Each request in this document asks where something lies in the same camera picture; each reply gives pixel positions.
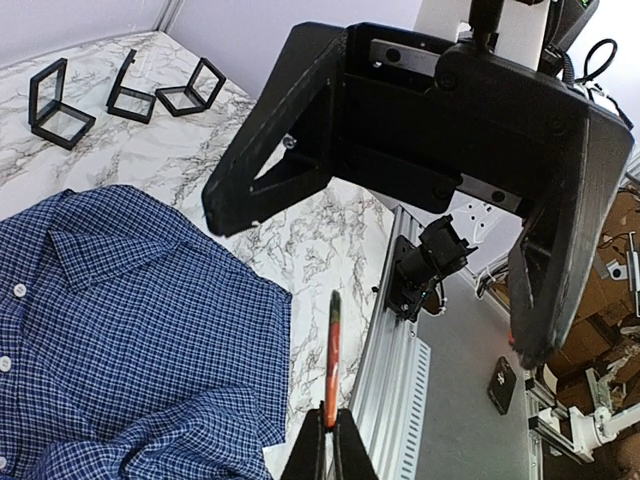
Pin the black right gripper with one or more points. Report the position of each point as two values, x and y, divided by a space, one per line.
422 118

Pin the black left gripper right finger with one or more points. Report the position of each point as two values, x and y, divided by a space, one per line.
351 460

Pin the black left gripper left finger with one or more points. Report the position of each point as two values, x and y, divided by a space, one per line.
307 458

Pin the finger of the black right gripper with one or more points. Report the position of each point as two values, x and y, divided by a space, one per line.
281 154
550 262

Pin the blue plaid shirt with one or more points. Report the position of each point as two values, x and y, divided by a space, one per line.
133 346

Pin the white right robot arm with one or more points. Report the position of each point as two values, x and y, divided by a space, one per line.
511 30

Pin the black open display box right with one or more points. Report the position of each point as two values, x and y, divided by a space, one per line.
198 95

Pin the black open display box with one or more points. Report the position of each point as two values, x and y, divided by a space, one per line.
198 95
48 115
126 102

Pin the black small device on floor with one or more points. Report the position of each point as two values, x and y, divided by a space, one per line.
502 385

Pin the black open display box middle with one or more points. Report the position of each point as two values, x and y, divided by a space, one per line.
126 102

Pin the black open display box left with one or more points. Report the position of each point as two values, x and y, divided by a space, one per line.
48 115

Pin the aluminium front frame rail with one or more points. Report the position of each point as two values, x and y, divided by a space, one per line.
420 383

